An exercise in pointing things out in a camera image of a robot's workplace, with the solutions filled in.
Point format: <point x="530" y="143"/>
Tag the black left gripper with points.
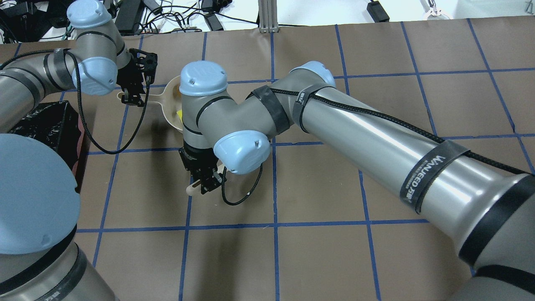
<point x="126" y="77"/>

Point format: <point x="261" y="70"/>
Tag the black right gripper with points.
<point x="194" y="157"/>

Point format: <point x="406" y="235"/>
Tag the beige hand brush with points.
<point x="200" y="184"/>

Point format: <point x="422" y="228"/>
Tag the beige plastic dustpan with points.
<point x="170" y="102"/>

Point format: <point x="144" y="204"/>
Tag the yellow sponge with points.
<point x="179" y="116"/>

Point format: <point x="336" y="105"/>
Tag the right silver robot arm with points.
<point x="485" y="207"/>

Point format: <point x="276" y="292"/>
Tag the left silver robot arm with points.
<point x="40" y="261"/>

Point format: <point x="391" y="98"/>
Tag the bin with black bag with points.
<point x="59" y="126"/>

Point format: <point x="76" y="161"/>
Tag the black power adapter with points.
<point x="377" y="12"/>

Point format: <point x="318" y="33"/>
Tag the aluminium frame post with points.
<point x="268" y="16"/>

